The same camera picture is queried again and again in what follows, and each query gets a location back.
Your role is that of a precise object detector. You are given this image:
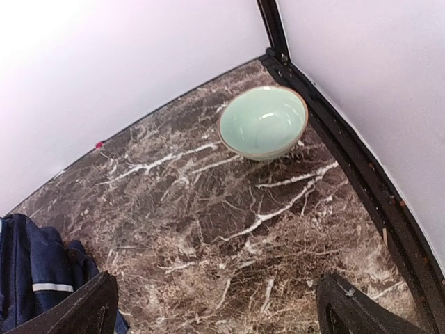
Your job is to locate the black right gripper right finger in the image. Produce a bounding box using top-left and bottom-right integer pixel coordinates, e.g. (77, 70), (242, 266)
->
(316, 272), (425, 334)

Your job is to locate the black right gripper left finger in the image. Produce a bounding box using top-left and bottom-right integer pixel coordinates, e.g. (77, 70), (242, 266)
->
(11, 271), (118, 334)

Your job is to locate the green ceramic bowl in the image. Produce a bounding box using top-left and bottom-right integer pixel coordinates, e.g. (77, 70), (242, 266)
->
(218, 86), (309, 161)

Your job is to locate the black side frame rail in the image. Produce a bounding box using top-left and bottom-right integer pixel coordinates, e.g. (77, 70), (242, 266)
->
(259, 55), (444, 333)

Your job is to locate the black frame post right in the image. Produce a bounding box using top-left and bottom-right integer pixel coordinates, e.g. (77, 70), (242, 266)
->
(257, 0), (290, 64)

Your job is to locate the navy blue student backpack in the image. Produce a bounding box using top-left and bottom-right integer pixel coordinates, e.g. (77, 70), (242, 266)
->
(1, 214), (129, 333)

